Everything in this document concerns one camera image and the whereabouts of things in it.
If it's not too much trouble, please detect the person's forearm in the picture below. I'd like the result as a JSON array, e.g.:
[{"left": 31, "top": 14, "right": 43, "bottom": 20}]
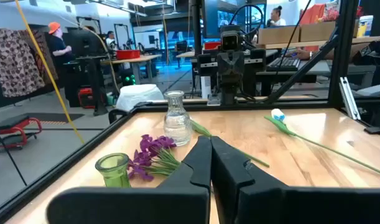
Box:
[{"left": 290, "top": 47, "right": 335, "bottom": 62}]

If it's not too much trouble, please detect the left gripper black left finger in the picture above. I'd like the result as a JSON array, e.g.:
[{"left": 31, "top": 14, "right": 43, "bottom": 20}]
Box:
[{"left": 46, "top": 135, "right": 213, "bottom": 224}]

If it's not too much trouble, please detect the wooden work table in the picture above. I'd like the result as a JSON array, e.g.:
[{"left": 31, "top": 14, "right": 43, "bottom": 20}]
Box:
[{"left": 101, "top": 54, "right": 163, "bottom": 85}]

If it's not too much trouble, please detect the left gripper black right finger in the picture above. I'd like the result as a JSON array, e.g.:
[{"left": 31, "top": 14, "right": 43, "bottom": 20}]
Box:
[{"left": 210, "top": 136, "right": 380, "bottom": 224}]

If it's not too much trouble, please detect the black aluminium table frame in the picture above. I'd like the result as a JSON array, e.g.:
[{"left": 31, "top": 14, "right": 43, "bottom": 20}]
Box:
[{"left": 0, "top": 0, "right": 380, "bottom": 223}]

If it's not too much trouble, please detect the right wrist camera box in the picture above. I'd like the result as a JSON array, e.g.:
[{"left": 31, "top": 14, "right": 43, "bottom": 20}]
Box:
[{"left": 220, "top": 24, "right": 241, "bottom": 52}]

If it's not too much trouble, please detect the white plastic bucket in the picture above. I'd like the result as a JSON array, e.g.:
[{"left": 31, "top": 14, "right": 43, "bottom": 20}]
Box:
[{"left": 356, "top": 14, "right": 374, "bottom": 39}]

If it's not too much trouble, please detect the red and black box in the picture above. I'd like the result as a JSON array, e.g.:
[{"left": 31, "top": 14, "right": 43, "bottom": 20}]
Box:
[{"left": 77, "top": 87, "right": 96, "bottom": 110}]

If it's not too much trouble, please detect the purple artificial flower bunch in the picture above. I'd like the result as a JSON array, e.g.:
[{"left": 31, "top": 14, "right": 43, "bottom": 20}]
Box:
[{"left": 126, "top": 134, "right": 182, "bottom": 182}]

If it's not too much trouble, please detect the green glass vase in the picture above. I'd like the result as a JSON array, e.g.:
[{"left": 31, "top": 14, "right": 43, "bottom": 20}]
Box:
[{"left": 95, "top": 152, "right": 131, "bottom": 188}]

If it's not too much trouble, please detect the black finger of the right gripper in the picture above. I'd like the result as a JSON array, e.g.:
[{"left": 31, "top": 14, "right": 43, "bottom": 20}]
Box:
[
  {"left": 216, "top": 51, "right": 231, "bottom": 94},
  {"left": 230, "top": 51, "right": 245, "bottom": 94}
]

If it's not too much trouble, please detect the black monitor cart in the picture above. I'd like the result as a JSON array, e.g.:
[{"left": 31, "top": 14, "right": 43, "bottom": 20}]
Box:
[{"left": 63, "top": 28, "right": 109, "bottom": 117}]

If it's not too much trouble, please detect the white plastic container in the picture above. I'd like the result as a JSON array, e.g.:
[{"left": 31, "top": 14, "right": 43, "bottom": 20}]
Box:
[{"left": 116, "top": 83, "right": 165, "bottom": 112}]

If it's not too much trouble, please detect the dark purple artificial tulip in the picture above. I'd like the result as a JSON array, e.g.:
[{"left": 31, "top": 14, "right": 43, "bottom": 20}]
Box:
[{"left": 191, "top": 119, "right": 271, "bottom": 168}]

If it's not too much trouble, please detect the white artificial tulip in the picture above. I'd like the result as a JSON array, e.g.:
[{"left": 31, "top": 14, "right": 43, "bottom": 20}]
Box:
[{"left": 264, "top": 108, "right": 380, "bottom": 179}]

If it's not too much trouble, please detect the person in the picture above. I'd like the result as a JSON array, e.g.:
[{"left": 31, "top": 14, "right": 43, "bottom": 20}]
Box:
[
  {"left": 268, "top": 5, "right": 287, "bottom": 27},
  {"left": 104, "top": 30, "right": 118, "bottom": 51},
  {"left": 48, "top": 21, "right": 75, "bottom": 65}
]

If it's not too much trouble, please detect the yellow hanging cable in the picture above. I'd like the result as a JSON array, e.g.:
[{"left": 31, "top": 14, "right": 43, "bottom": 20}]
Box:
[{"left": 14, "top": 0, "right": 85, "bottom": 144}]

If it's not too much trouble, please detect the red creeper seat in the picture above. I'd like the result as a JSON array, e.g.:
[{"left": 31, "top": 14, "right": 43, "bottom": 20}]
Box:
[{"left": 0, "top": 113, "right": 44, "bottom": 156}]

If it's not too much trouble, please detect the brown patterned cloth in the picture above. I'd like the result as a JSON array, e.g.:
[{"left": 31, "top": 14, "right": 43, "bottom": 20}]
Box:
[{"left": 0, "top": 27, "right": 59, "bottom": 99}]

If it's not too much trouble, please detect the clear glass vase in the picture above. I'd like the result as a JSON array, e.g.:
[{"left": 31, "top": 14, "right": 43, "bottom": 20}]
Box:
[{"left": 163, "top": 90, "right": 193, "bottom": 147}]

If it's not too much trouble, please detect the silver aluminium bar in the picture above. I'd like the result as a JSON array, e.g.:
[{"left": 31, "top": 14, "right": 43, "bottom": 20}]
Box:
[{"left": 338, "top": 77, "right": 362, "bottom": 121}]

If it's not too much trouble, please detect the red plastic bin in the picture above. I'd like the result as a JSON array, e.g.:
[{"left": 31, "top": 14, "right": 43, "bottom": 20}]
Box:
[{"left": 115, "top": 49, "right": 142, "bottom": 60}]

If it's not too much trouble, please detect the black computer keyboard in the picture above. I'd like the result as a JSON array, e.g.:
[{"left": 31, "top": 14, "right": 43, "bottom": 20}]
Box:
[{"left": 266, "top": 57, "right": 302, "bottom": 72}]

